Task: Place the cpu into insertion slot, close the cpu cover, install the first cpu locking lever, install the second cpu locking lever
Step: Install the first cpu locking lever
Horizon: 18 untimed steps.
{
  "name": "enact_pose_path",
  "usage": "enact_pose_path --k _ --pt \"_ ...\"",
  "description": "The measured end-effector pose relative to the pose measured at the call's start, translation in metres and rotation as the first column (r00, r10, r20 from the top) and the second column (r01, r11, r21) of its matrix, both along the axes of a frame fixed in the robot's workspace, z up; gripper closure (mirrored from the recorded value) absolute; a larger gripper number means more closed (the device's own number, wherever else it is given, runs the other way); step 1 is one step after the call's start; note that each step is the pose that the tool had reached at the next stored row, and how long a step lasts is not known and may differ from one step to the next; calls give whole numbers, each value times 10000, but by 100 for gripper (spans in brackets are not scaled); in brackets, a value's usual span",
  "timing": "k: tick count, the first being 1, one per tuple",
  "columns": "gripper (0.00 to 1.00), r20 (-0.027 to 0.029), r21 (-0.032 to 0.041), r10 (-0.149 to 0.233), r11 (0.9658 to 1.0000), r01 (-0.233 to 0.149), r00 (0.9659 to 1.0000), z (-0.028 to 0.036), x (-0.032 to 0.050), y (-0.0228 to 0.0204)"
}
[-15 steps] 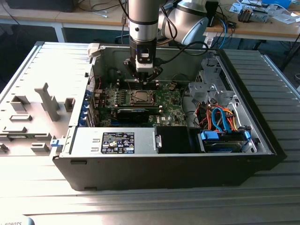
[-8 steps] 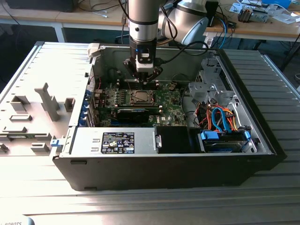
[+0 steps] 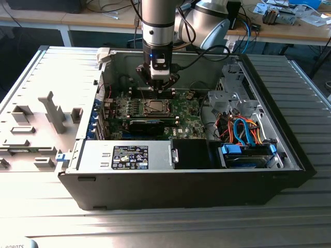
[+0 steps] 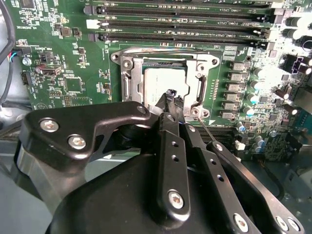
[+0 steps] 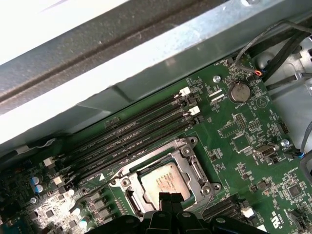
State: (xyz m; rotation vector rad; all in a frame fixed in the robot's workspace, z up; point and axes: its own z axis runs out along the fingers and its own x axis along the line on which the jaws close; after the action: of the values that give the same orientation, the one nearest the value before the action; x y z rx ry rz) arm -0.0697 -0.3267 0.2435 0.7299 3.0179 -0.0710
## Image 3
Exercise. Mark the black graphics card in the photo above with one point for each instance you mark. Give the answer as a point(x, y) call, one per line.
point(147, 127)

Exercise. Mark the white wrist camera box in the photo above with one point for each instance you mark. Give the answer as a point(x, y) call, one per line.
point(160, 75)

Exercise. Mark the grey power supply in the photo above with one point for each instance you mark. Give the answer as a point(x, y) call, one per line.
point(95, 155)

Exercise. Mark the hard disk in blue carrier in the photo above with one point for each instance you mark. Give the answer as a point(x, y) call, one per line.
point(230, 149)

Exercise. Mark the blue card retainer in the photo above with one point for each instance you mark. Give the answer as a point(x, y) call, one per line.
point(93, 115)

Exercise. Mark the blue box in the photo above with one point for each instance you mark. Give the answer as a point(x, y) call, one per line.
point(305, 2)

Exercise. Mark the black PC case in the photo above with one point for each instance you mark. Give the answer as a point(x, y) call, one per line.
point(181, 188)

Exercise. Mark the green motherboard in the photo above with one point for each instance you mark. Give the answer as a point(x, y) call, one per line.
point(191, 113)

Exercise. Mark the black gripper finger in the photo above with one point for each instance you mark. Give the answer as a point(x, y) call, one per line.
point(143, 73)
point(173, 78)

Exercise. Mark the grey metal bracket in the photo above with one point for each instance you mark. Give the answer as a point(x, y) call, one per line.
point(175, 155)

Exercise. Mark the blue expansion slot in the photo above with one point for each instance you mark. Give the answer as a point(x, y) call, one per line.
point(126, 136)

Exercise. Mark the wooden desk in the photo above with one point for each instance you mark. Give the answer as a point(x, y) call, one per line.
point(77, 20)
point(284, 32)

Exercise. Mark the white papers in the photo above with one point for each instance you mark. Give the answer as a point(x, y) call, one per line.
point(314, 19)

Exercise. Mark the copper finned cooler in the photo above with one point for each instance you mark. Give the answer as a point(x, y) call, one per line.
point(270, 16)

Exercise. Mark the round coin battery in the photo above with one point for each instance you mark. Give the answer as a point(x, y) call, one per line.
point(190, 96)

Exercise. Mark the white code label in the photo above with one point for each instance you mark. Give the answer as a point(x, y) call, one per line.
point(231, 47)

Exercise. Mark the metal drive cage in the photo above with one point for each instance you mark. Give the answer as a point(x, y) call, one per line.
point(225, 99)

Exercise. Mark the CPU socket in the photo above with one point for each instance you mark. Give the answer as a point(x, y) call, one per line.
point(146, 101)

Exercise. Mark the printed white sheet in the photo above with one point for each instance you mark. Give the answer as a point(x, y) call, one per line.
point(259, 9)

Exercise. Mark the black RAM slot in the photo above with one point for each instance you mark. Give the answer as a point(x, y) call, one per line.
point(169, 92)
point(134, 90)
point(165, 94)
point(172, 119)
point(155, 116)
point(165, 97)

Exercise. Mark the metal bracket device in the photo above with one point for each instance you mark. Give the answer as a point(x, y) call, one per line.
point(287, 18)

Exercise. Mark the white plastic block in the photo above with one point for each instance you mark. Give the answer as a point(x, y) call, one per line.
point(103, 54)

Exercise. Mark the black power supply label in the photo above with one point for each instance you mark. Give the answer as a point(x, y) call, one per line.
point(129, 157)

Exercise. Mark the grey parts rack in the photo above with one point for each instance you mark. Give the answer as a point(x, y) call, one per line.
point(54, 116)

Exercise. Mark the black monitor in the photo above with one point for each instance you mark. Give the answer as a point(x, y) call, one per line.
point(38, 5)

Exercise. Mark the blue plastic latch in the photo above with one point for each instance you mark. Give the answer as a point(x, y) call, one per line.
point(60, 157)

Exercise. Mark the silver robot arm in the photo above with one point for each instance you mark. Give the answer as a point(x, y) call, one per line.
point(157, 13)

